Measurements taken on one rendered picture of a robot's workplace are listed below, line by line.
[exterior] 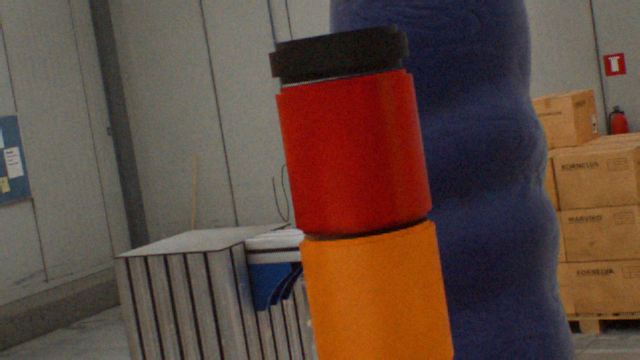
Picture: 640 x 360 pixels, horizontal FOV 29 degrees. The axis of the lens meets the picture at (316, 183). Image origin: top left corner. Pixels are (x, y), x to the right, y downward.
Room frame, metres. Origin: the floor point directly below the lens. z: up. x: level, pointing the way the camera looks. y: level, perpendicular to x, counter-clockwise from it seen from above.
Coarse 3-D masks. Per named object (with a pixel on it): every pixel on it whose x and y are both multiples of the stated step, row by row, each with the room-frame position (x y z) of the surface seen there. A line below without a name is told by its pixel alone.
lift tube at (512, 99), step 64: (384, 0) 1.34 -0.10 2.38; (448, 0) 1.32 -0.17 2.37; (512, 0) 1.37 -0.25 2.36; (448, 64) 1.33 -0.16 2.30; (512, 64) 1.37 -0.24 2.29; (448, 128) 1.33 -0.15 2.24; (512, 128) 1.35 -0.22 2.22; (448, 192) 1.34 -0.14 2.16; (512, 192) 1.35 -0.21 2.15; (448, 256) 1.33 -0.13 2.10; (512, 256) 1.34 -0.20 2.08; (512, 320) 1.34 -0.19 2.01
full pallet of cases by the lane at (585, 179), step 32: (544, 96) 9.96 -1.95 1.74; (576, 96) 9.60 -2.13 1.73; (544, 128) 9.61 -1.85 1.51; (576, 128) 9.51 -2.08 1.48; (576, 160) 8.87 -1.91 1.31; (608, 160) 8.75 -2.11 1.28; (576, 192) 8.89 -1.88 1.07; (608, 192) 8.77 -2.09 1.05; (576, 224) 8.92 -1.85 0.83; (608, 224) 8.79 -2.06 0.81; (576, 256) 8.94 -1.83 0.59; (608, 256) 8.81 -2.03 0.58; (576, 288) 8.96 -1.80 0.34; (608, 288) 8.83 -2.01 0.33; (608, 320) 9.12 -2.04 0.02
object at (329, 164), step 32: (288, 96) 0.43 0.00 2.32; (320, 96) 0.42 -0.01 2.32; (352, 96) 0.42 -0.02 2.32; (384, 96) 0.42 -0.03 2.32; (288, 128) 0.43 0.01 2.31; (320, 128) 0.42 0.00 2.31; (352, 128) 0.42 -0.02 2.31; (384, 128) 0.42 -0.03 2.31; (416, 128) 0.43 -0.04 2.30; (288, 160) 0.43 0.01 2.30; (320, 160) 0.42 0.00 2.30; (352, 160) 0.42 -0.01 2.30; (384, 160) 0.42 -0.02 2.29; (416, 160) 0.43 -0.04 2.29; (320, 192) 0.42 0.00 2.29; (352, 192) 0.42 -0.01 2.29; (384, 192) 0.42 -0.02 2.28; (416, 192) 0.42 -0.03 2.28; (320, 224) 0.42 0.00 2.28; (352, 224) 0.42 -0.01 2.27; (384, 224) 0.42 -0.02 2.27
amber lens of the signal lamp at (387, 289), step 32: (416, 224) 0.43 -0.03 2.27; (320, 256) 0.42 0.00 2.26; (352, 256) 0.42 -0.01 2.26; (384, 256) 0.42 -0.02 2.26; (416, 256) 0.42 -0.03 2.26; (320, 288) 0.42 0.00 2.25; (352, 288) 0.42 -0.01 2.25; (384, 288) 0.42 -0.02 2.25; (416, 288) 0.42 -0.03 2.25; (320, 320) 0.43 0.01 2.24; (352, 320) 0.42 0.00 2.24; (384, 320) 0.42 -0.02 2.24; (416, 320) 0.42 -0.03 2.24; (448, 320) 0.44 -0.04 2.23; (320, 352) 0.43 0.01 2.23; (352, 352) 0.42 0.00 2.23; (384, 352) 0.42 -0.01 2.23; (416, 352) 0.42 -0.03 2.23; (448, 352) 0.43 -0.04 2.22
